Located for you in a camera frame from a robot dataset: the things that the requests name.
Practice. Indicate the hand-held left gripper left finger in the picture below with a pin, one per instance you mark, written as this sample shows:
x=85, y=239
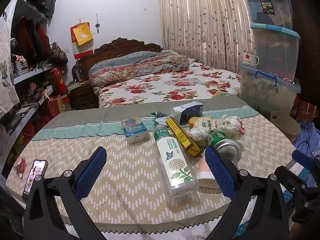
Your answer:
x=91, y=172

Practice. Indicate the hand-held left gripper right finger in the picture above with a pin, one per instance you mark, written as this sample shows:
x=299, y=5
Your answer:
x=221, y=172

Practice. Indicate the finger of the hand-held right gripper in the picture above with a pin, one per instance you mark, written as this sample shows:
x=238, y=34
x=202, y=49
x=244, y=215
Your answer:
x=290, y=180
x=303, y=158

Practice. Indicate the pink white tube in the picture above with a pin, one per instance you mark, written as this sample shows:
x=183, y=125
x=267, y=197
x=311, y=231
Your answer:
x=206, y=170

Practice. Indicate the green drink can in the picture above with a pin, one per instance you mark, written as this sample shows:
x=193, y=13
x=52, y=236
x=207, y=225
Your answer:
x=225, y=146

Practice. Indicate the beige wastebasket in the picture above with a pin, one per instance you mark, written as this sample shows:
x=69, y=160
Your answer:
x=287, y=127

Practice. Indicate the white paper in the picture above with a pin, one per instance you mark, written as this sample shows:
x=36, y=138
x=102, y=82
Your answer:
x=200, y=135

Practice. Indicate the clear plastic tea bottle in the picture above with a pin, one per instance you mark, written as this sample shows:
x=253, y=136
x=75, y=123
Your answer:
x=175, y=165

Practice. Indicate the white red-print bag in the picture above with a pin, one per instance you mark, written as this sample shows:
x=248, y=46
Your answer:
x=228, y=125

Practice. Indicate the long yellow cardboard box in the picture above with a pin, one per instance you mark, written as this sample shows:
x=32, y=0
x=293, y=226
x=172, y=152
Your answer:
x=181, y=136

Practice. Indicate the orange yellow wrapper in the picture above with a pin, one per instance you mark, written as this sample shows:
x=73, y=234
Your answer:
x=197, y=121

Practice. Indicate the white blue tissue pack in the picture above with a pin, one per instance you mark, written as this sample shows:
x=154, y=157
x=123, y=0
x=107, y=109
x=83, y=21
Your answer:
x=133, y=128

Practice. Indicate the blue white drink carton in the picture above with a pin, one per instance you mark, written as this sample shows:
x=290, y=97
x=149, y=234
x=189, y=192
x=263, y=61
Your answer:
x=190, y=112

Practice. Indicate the white green wrapper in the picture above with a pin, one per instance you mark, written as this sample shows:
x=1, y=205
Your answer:
x=160, y=116

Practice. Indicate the blue cloth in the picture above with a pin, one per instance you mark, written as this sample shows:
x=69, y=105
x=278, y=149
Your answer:
x=307, y=135

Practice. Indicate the chevron patterned tablecloth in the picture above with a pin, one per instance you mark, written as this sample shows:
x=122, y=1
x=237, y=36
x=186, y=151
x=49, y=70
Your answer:
x=125, y=180

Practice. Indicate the red printed bag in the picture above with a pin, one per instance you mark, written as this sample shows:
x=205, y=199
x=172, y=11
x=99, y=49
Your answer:
x=307, y=110

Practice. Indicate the black smartphone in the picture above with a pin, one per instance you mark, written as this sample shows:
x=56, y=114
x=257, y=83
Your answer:
x=35, y=175

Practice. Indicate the small red packet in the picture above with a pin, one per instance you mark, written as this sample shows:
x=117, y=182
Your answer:
x=21, y=166

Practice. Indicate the dark wooden nightstand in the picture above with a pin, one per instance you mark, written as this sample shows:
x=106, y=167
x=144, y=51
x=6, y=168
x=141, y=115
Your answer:
x=82, y=97

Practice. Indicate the yellow cloth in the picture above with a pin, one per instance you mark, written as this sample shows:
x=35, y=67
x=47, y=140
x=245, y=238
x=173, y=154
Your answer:
x=221, y=93

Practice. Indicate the small red white box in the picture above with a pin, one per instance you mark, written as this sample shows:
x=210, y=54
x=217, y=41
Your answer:
x=288, y=80

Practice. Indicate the red gift bag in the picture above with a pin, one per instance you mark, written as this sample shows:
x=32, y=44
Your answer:
x=60, y=82

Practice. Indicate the black backpack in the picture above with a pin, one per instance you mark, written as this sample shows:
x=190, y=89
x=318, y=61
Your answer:
x=76, y=72

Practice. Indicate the dark brown door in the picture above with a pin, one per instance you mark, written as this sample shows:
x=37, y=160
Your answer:
x=307, y=55

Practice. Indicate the bed with floral sheet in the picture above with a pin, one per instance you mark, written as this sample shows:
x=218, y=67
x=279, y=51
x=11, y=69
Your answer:
x=162, y=85

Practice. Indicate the clear storage box teal lid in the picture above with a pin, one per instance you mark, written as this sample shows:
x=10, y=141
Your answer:
x=275, y=52

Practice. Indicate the white enamel mug red star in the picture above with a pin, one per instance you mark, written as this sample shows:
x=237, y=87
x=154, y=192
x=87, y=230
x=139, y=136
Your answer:
x=250, y=58

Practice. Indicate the floral patchwork quilt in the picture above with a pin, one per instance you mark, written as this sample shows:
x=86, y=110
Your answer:
x=130, y=65

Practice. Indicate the grey shelf unit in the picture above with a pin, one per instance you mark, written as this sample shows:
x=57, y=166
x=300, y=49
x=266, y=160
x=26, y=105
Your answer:
x=27, y=74

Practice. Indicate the brown handbag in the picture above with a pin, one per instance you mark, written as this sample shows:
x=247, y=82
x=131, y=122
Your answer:
x=58, y=55

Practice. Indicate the carved wooden headboard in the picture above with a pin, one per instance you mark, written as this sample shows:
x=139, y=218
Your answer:
x=120, y=45

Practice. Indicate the white printed cloth bag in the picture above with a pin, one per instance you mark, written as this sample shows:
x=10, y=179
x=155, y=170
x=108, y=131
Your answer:
x=7, y=55

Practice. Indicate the row of dark red bags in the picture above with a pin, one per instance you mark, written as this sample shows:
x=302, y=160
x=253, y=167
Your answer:
x=30, y=40

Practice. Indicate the dark hanging ornament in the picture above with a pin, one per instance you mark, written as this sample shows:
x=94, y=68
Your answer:
x=97, y=25

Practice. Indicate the clear storage box black label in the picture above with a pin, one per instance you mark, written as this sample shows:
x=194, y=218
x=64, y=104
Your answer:
x=280, y=12

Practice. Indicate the beige leaf-print curtain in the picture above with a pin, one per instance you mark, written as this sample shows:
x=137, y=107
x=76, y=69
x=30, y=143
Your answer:
x=200, y=25

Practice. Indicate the red yellow wall calendar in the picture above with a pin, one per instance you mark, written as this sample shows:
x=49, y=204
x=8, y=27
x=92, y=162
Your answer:
x=81, y=33

